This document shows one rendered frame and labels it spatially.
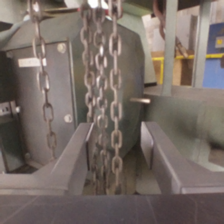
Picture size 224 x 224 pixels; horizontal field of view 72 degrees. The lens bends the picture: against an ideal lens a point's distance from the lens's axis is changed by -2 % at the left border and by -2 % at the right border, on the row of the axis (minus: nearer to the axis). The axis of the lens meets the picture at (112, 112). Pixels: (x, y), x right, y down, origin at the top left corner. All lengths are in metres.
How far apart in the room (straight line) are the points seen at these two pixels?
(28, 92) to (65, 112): 0.12
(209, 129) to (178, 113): 0.15
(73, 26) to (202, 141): 0.53
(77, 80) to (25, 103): 0.17
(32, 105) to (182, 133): 0.57
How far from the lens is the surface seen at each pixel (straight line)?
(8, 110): 0.54
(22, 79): 0.44
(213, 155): 0.54
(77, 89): 0.33
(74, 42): 0.33
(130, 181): 0.97
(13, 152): 0.52
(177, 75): 3.80
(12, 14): 1.33
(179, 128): 0.72
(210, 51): 3.33
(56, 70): 0.34
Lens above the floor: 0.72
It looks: 15 degrees down
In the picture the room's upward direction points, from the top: 1 degrees counter-clockwise
